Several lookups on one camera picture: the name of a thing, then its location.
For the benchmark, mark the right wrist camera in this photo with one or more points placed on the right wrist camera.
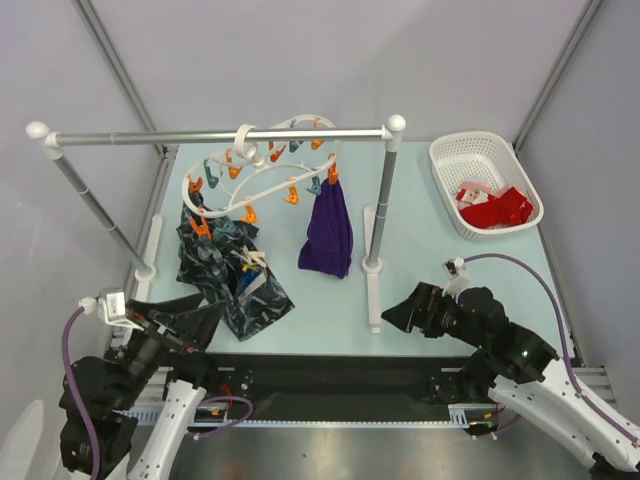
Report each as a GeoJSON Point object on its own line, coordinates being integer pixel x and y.
{"type": "Point", "coordinates": [458, 277]}

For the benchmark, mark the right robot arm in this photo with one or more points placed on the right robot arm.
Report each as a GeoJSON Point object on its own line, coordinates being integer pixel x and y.
{"type": "Point", "coordinates": [515, 367]}

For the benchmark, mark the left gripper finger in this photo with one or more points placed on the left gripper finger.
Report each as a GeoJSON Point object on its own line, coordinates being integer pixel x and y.
{"type": "Point", "coordinates": [194, 322]}
{"type": "Point", "coordinates": [178, 311]}

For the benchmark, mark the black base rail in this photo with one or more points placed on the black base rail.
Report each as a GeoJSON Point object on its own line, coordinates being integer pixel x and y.
{"type": "Point", "coordinates": [330, 388]}

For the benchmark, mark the white plastic basket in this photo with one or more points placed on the white plastic basket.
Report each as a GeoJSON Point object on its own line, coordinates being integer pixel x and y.
{"type": "Point", "coordinates": [482, 157]}

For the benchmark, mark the white round clip hanger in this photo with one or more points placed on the white round clip hanger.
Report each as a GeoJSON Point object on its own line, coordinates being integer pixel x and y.
{"type": "Point", "coordinates": [234, 168]}

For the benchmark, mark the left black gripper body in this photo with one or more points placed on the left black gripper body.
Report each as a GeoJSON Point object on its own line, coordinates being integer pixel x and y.
{"type": "Point", "coordinates": [147, 348]}

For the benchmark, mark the purple cloth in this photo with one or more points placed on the purple cloth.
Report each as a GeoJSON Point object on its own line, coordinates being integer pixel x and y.
{"type": "Point", "coordinates": [329, 244]}

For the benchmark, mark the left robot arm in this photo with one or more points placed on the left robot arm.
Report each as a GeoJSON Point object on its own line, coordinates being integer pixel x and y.
{"type": "Point", "coordinates": [96, 440]}

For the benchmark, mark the santa christmas sock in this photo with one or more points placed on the santa christmas sock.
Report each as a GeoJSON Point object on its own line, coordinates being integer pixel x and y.
{"type": "Point", "coordinates": [472, 193]}

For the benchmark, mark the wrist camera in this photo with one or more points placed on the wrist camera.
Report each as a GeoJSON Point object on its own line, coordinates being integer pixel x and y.
{"type": "Point", "coordinates": [458, 277]}
{"type": "Point", "coordinates": [109, 306]}

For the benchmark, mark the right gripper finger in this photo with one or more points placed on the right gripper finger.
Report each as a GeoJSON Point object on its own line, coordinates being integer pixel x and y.
{"type": "Point", "coordinates": [415, 300]}
{"type": "Point", "coordinates": [404, 317]}

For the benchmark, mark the dark patterned shorts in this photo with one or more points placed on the dark patterned shorts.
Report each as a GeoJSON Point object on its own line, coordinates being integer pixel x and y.
{"type": "Point", "coordinates": [213, 256]}

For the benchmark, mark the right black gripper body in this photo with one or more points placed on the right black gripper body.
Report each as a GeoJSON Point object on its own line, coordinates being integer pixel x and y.
{"type": "Point", "coordinates": [426, 311]}

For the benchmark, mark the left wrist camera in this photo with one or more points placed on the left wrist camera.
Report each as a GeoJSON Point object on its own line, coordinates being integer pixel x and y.
{"type": "Point", "coordinates": [109, 306]}

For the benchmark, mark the white silver clothes rack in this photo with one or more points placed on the white silver clothes rack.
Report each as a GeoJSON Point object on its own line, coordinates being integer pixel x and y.
{"type": "Point", "coordinates": [391, 133]}

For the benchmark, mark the red sock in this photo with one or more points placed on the red sock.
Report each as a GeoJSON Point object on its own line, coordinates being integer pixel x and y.
{"type": "Point", "coordinates": [509, 207]}

